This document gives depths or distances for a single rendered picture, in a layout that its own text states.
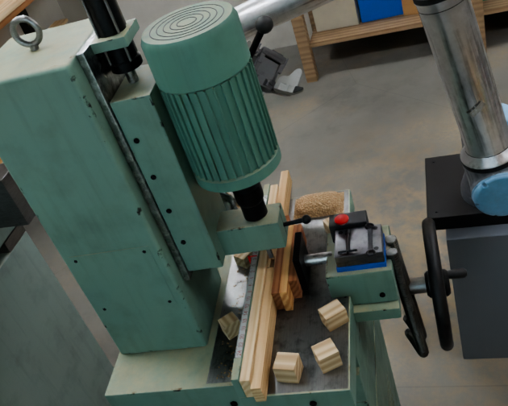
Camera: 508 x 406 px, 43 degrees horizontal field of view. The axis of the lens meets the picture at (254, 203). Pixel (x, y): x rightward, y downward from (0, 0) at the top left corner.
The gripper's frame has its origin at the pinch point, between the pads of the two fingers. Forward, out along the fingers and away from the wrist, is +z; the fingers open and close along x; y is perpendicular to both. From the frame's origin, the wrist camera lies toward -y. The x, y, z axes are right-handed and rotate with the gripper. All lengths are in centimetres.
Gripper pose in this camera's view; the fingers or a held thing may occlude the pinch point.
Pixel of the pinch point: (269, 74)
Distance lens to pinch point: 132.6
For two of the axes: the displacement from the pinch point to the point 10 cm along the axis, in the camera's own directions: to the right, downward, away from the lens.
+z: 2.1, 0.5, -9.8
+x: 8.7, 4.4, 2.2
